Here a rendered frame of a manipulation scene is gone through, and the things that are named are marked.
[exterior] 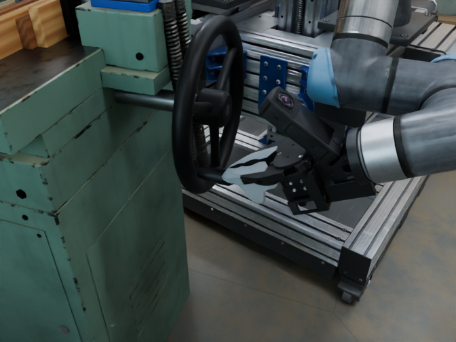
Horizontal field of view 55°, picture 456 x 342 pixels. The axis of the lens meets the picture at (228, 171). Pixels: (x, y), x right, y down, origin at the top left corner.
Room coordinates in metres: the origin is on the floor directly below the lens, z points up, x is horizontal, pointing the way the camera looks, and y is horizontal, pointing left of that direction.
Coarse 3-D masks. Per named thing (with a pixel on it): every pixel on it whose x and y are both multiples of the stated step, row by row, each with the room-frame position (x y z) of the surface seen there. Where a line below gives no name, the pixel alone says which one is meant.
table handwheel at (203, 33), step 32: (224, 32) 0.67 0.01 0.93; (192, 64) 0.56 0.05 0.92; (224, 64) 0.71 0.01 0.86; (128, 96) 0.68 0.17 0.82; (160, 96) 0.66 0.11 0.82; (192, 96) 0.53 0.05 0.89; (224, 96) 0.63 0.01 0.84; (224, 128) 0.73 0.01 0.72; (192, 160) 0.52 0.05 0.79; (224, 160) 0.66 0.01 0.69; (192, 192) 0.54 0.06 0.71
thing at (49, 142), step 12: (96, 96) 0.64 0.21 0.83; (108, 96) 0.67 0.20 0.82; (84, 108) 0.60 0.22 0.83; (96, 108) 0.63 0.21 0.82; (60, 120) 0.55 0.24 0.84; (72, 120) 0.57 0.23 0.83; (84, 120) 0.60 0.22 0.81; (48, 132) 0.52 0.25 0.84; (60, 132) 0.54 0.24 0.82; (72, 132) 0.57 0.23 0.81; (36, 144) 0.52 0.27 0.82; (48, 144) 0.52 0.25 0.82; (60, 144) 0.54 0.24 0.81; (48, 156) 0.51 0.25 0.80
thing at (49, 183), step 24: (96, 120) 0.63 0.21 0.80; (120, 120) 0.69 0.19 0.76; (144, 120) 0.77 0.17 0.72; (72, 144) 0.56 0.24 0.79; (96, 144) 0.61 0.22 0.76; (120, 144) 0.68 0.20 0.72; (0, 168) 0.51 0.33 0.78; (24, 168) 0.50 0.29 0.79; (48, 168) 0.50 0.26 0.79; (72, 168) 0.55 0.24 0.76; (96, 168) 0.60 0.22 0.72; (0, 192) 0.52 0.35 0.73; (24, 192) 0.50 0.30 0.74; (48, 192) 0.49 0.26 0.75; (72, 192) 0.54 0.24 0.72
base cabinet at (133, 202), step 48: (144, 144) 0.76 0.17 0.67; (96, 192) 0.59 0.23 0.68; (144, 192) 0.73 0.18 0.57; (0, 240) 0.53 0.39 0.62; (48, 240) 0.50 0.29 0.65; (96, 240) 0.56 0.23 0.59; (144, 240) 0.70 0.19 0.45; (0, 288) 0.55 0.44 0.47; (48, 288) 0.51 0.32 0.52; (96, 288) 0.53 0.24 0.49; (144, 288) 0.67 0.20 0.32; (0, 336) 0.57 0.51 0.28; (48, 336) 0.52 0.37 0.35; (96, 336) 0.50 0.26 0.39; (144, 336) 0.64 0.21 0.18
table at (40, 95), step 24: (48, 48) 0.67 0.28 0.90; (72, 48) 0.67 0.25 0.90; (96, 48) 0.67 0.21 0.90; (0, 72) 0.58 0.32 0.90; (24, 72) 0.58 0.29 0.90; (48, 72) 0.58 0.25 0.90; (72, 72) 0.59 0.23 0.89; (96, 72) 0.65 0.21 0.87; (120, 72) 0.65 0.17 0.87; (144, 72) 0.65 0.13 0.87; (168, 72) 0.68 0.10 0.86; (0, 96) 0.50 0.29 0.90; (24, 96) 0.50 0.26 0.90; (48, 96) 0.54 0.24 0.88; (72, 96) 0.58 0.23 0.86; (0, 120) 0.46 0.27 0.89; (24, 120) 0.49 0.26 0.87; (48, 120) 0.53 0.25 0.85; (0, 144) 0.46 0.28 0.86; (24, 144) 0.48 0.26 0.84
